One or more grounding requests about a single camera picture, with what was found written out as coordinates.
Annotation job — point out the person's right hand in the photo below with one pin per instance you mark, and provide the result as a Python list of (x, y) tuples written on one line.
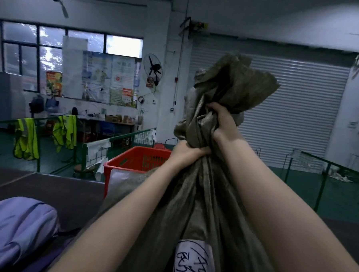
[(223, 121)]

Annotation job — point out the person's left hand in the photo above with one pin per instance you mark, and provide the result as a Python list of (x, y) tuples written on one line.
[(186, 151)]

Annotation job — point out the person's right fingers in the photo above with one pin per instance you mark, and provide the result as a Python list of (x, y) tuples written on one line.
[(213, 110)]

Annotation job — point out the person's left fingers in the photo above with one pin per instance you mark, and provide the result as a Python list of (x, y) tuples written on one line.
[(201, 151)]

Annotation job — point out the olive woven sack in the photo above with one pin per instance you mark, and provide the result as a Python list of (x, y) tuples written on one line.
[(200, 201)]

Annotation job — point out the person's left forearm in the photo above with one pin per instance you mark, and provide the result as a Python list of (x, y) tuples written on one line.
[(124, 218)]

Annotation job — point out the person's right forearm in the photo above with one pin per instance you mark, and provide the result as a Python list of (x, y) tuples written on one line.
[(283, 215)]

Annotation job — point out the red plastic crate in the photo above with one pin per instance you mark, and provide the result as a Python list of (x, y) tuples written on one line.
[(136, 163)]

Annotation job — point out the grey roller shutter door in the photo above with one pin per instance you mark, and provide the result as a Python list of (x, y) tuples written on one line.
[(294, 113)]

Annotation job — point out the clear plastic bag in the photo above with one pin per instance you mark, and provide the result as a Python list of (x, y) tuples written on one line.
[(121, 182)]

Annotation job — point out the cluttered work desk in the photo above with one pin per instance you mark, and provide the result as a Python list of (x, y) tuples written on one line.
[(108, 120)]

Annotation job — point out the white label on sack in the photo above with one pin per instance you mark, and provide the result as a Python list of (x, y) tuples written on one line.
[(194, 262)]

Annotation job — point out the green metal fence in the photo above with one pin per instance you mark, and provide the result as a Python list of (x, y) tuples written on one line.
[(77, 141), (321, 175)]

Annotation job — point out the yellow safety vest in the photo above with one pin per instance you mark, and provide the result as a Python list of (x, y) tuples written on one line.
[(65, 133), (26, 143)]

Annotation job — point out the window with posters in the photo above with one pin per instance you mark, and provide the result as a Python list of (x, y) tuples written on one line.
[(69, 62)]

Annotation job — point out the dark conveyor belt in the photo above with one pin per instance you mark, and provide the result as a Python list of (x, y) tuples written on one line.
[(44, 193)]

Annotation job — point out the lavender backpack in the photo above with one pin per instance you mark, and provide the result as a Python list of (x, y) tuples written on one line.
[(14, 230)]

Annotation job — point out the grey metal cabinet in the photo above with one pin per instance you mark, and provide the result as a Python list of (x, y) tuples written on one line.
[(4, 98)]

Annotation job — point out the wall-mounted black fan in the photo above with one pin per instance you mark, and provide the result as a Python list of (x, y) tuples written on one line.
[(153, 69)]

